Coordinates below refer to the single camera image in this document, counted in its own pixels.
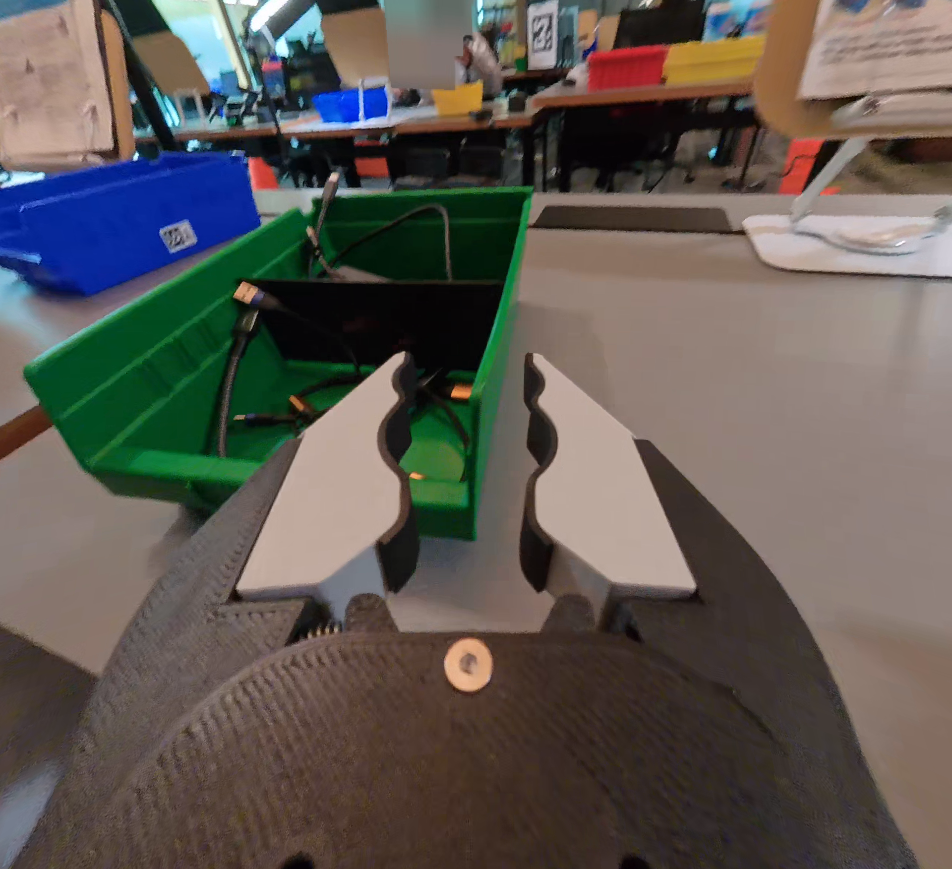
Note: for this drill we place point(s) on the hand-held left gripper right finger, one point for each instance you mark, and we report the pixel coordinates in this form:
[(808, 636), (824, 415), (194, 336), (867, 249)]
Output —
[(610, 512)]

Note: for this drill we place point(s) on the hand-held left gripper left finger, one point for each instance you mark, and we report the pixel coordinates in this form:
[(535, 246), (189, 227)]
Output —
[(327, 512)]

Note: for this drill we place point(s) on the green plastic bin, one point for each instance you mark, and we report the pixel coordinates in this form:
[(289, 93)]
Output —
[(149, 378)]

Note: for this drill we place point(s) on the light grey desk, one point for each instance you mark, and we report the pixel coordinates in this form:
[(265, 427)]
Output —
[(706, 363)]

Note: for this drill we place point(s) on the black bin divider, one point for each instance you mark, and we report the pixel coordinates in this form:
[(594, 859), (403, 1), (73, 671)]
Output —
[(387, 326)]

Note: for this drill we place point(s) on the orange floor cone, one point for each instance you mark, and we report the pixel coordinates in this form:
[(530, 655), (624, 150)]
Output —
[(262, 173), (802, 166)]

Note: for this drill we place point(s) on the blue plastic bin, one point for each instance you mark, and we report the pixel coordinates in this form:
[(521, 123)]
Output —
[(111, 214), (349, 106)]

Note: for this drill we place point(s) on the wooden background table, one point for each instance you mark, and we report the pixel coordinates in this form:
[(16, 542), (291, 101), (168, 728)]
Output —
[(335, 129), (647, 95)]

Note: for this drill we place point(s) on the yellow plastic bin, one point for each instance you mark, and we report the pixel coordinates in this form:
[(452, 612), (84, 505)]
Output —
[(714, 59), (457, 101)]

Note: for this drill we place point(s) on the red plastic bin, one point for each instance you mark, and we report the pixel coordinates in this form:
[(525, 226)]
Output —
[(628, 69)]

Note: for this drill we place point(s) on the tan board with black panel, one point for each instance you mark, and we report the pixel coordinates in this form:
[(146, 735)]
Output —
[(171, 65), (357, 43)]

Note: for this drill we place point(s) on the small tag sign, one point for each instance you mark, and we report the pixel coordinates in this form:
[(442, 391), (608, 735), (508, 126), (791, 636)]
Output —
[(543, 32)]

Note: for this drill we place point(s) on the LED lamp bar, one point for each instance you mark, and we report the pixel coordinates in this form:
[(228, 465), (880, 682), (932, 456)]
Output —
[(279, 2)]

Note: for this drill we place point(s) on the brown cardboard panel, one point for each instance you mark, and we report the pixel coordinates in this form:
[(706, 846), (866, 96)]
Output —
[(44, 65)]

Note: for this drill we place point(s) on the printed instruction sheet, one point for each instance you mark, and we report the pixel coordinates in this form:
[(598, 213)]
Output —
[(877, 28)]

